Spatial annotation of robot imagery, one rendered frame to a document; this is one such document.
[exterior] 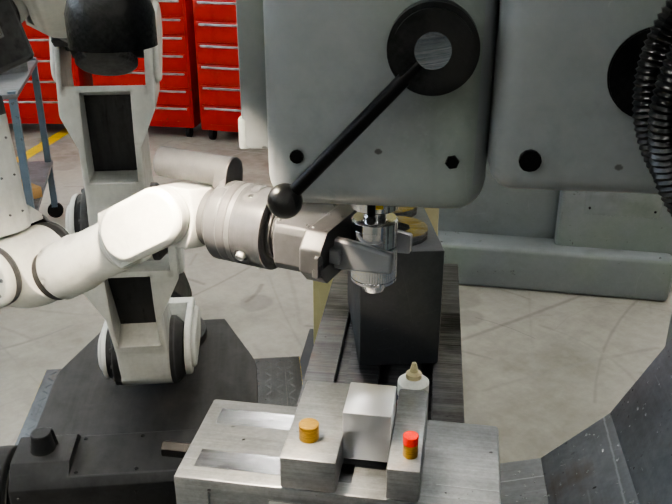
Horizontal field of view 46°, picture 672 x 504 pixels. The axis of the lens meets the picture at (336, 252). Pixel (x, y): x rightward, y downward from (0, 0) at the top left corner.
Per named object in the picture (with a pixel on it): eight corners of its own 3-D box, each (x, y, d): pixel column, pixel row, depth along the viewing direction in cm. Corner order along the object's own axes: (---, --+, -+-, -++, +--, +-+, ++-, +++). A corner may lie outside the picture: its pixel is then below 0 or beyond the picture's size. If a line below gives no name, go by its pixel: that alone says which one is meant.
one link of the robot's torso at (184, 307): (115, 343, 186) (108, 292, 180) (202, 338, 188) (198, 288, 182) (100, 393, 167) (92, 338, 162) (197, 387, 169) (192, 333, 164)
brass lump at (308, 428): (296, 442, 85) (296, 428, 85) (301, 430, 87) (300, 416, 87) (317, 444, 85) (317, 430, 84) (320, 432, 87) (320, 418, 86)
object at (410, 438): (401, 458, 83) (402, 439, 82) (403, 449, 84) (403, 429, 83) (417, 460, 83) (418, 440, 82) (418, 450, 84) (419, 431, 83)
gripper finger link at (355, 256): (393, 276, 79) (335, 265, 81) (394, 247, 77) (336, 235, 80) (387, 283, 77) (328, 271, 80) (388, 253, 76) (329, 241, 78)
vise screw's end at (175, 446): (161, 459, 94) (160, 445, 94) (166, 450, 96) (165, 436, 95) (194, 462, 94) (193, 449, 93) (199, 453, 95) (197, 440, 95)
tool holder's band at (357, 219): (402, 233, 78) (402, 224, 78) (355, 236, 78) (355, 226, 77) (393, 216, 82) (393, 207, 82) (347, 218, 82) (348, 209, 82)
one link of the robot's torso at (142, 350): (110, 349, 180) (70, 176, 148) (200, 344, 181) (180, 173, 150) (101, 404, 168) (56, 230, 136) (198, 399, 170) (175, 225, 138)
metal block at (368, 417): (342, 458, 87) (342, 412, 85) (350, 425, 93) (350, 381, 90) (389, 463, 87) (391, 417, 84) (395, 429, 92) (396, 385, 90)
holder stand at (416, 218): (358, 366, 120) (360, 244, 112) (347, 299, 140) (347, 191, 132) (438, 364, 120) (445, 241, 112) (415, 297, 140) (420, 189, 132)
